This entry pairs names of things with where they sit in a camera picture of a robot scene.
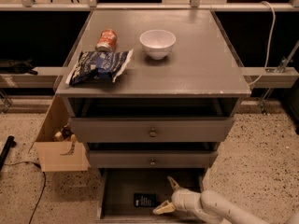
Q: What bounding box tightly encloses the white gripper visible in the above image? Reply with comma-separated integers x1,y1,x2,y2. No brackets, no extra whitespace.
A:
153,176,201,215

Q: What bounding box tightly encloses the dark blue rxbar wrapper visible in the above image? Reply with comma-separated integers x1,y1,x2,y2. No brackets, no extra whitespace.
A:
134,193,156,207

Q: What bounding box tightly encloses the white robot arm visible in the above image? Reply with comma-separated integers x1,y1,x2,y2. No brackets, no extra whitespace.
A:
153,176,270,224

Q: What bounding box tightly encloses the grey open bottom drawer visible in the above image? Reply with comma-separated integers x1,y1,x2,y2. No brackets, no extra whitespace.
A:
96,168,204,224

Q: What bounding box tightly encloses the grey middle drawer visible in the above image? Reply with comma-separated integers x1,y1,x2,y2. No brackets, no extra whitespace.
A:
89,150,218,168

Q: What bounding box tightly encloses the grey wooden drawer cabinet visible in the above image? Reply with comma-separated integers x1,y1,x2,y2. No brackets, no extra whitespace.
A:
55,8,252,170

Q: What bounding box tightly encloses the grey top drawer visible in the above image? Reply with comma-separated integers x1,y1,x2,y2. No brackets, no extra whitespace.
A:
69,118,235,143

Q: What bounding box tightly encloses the cardboard box with items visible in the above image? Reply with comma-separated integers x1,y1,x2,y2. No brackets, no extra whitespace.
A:
35,97,89,172

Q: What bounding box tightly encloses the blue white chip bag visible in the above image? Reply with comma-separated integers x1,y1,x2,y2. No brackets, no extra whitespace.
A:
65,49,134,86

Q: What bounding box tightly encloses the white ceramic bowl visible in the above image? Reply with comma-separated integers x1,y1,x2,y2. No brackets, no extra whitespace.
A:
139,30,177,60

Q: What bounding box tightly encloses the black bar on floor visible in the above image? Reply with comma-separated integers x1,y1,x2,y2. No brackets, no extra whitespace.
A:
0,135,17,171

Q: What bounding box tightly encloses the orange soda can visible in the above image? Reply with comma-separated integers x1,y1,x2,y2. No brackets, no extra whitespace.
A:
95,29,118,52

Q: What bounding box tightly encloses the black object on left ledge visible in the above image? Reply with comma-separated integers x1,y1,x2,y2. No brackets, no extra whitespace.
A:
0,59,38,76

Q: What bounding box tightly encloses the black floor cable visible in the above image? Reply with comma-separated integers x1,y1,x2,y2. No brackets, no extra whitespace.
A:
3,161,47,224

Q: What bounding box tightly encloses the metal rail frame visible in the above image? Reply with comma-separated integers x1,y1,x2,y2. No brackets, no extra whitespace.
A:
0,0,264,11

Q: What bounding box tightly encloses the white hanging cable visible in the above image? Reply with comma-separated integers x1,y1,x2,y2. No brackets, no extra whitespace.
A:
248,1,277,87

